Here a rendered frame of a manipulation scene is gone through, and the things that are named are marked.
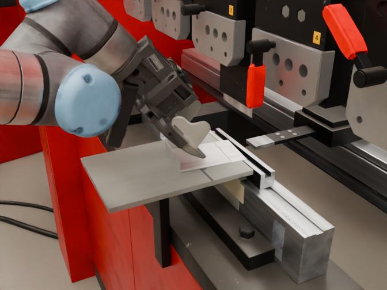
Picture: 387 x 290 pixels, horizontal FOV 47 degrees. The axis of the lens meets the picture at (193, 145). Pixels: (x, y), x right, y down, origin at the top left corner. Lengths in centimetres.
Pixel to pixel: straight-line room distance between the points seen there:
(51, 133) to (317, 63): 123
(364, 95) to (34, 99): 34
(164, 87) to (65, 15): 17
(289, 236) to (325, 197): 188
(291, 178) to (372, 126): 223
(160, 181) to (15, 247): 163
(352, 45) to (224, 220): 45
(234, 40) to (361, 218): 188
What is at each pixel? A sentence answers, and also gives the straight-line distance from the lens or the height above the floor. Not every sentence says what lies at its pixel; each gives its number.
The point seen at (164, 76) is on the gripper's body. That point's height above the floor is 118.
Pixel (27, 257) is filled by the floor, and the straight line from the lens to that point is 224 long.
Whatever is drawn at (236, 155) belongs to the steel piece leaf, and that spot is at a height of 100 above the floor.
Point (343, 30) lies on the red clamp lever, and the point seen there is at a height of 129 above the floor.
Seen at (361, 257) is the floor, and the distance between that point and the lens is 224.
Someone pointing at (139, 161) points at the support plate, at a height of 100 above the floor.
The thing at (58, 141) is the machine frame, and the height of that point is 68.
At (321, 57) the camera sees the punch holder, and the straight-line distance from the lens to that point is 56.
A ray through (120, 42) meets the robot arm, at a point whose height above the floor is 124.
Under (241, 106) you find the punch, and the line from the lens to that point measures 81.
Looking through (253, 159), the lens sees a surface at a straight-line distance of 82.
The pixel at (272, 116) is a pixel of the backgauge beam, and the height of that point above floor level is 94.
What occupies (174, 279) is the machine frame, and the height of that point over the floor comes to 75.
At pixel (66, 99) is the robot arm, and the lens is 46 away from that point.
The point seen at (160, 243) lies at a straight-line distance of 87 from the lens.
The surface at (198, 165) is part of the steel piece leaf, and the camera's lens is 79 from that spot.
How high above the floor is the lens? 139
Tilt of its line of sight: 27 degrees down
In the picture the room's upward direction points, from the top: straight up
